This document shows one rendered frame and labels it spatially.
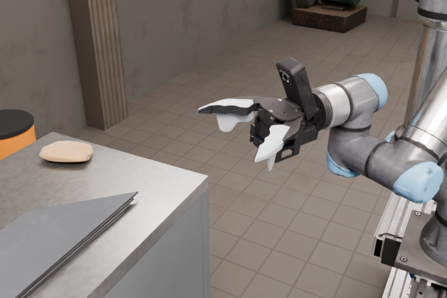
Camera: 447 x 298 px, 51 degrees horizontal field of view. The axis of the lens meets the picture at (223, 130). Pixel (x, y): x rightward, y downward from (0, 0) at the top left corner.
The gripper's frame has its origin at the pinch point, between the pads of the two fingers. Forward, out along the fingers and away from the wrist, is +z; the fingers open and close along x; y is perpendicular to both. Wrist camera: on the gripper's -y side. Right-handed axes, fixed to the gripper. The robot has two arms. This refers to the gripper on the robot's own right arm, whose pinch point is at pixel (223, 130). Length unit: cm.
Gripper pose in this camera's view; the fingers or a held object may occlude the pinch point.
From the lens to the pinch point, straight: 70.9
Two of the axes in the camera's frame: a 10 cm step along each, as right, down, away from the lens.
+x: -5.7, -4.9, 6.6
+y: -0.8, 8.3, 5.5
